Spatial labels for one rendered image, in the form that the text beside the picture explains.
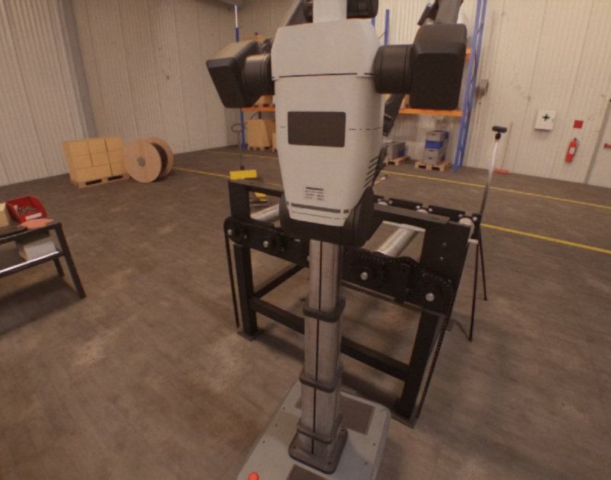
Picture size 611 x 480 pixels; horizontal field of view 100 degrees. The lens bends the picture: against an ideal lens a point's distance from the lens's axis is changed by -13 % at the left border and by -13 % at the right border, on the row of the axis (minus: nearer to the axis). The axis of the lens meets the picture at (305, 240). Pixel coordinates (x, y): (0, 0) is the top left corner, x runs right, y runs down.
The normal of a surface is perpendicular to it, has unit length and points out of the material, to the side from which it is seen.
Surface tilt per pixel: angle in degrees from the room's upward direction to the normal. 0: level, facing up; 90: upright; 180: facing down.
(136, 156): 90
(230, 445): 0
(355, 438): 0
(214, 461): 0
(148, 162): 90
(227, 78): 120
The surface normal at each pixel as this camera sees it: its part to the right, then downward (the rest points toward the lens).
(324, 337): -0.42, 0.37
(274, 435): 0.00, -0.91
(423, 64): -0.37, 0.78
